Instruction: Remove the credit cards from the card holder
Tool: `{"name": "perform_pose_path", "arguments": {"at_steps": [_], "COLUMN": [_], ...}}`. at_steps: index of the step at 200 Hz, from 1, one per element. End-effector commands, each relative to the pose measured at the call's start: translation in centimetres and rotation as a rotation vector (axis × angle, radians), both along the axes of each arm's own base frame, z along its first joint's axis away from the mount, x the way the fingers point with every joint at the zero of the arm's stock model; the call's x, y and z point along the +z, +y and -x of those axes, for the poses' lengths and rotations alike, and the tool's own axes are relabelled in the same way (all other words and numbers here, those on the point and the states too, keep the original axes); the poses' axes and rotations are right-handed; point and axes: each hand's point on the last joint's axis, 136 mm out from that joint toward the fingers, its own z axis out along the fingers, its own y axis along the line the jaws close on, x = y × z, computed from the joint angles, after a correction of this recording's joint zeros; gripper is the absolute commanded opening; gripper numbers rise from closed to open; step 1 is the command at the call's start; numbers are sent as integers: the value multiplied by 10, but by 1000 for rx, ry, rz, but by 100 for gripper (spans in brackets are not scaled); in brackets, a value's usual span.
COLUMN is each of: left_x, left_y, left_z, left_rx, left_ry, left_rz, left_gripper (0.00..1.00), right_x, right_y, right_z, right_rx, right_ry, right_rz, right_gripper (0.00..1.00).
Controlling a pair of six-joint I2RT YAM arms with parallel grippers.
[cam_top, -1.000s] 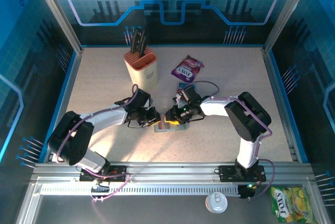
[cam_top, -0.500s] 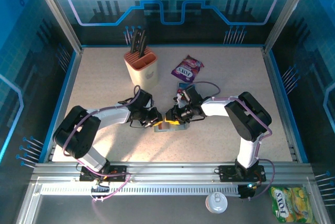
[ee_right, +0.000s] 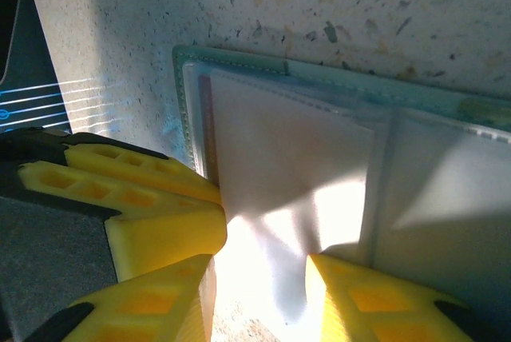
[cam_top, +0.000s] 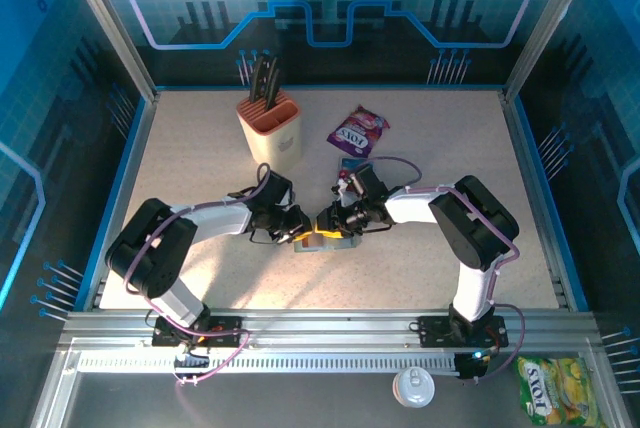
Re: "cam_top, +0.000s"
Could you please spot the red credit card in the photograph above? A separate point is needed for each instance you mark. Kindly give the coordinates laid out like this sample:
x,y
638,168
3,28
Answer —
x,y
343,178

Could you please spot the blue credit card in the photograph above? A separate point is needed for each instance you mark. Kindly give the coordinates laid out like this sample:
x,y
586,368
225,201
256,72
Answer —
x,y
350,163

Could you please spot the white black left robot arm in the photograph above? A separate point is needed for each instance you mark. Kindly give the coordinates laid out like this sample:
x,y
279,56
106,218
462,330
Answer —
x,y
215,218

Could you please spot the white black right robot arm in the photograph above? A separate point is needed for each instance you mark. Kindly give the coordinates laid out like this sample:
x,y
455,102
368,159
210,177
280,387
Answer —
x,y
412,205

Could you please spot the beige orange knife block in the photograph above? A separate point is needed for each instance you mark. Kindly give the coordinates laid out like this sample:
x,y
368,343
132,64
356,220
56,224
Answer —
x,y
272,138

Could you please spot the purple candy bag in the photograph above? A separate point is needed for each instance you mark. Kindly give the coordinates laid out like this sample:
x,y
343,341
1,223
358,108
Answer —
x,y
357,133

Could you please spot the white can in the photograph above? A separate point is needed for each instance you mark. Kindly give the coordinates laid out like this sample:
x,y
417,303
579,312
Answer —
x,y
413,388

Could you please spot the yellow green candy bag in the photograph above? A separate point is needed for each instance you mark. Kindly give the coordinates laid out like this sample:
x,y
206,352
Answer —
x,y
560,393

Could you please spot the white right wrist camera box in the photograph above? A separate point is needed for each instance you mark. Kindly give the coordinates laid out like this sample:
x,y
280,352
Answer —
x,y
342,196

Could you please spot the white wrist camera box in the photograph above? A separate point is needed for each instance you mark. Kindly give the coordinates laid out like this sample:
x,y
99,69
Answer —
x,y
293,195
342,196

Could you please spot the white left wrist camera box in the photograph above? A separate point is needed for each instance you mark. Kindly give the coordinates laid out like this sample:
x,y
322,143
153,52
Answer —
x,y
293,195

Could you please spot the aluminium frame rail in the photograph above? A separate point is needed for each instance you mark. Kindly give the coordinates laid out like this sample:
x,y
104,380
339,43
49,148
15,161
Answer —
x,y
325,328

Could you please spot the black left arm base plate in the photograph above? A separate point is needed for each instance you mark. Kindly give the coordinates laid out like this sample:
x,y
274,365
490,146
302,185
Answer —
x,y
230,338

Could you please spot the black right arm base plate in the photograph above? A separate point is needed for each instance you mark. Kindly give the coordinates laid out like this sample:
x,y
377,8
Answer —
x,y
435,333

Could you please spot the aluminium side rail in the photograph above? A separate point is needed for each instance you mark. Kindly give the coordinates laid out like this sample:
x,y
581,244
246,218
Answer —
x,y
136,158
524,158

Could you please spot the aluminium frame post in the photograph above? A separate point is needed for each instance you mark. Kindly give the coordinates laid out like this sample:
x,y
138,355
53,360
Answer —
x,y
545,28
114,28

